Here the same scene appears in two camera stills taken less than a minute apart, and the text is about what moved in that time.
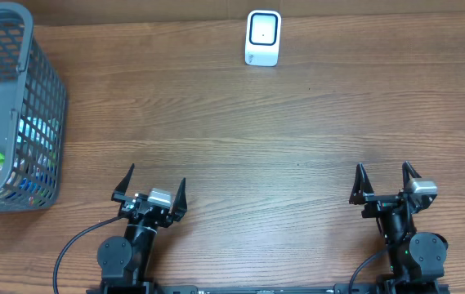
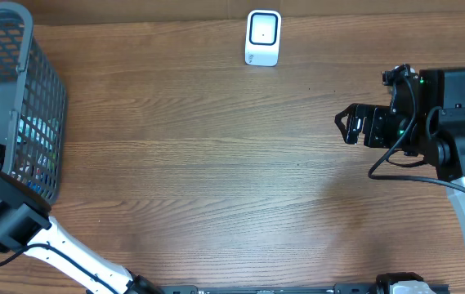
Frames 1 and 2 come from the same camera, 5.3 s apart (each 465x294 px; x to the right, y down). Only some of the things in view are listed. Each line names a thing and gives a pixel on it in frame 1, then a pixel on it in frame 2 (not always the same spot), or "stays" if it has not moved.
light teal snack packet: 38,130 stays
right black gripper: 360,193 → 374,116
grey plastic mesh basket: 18,107 stays
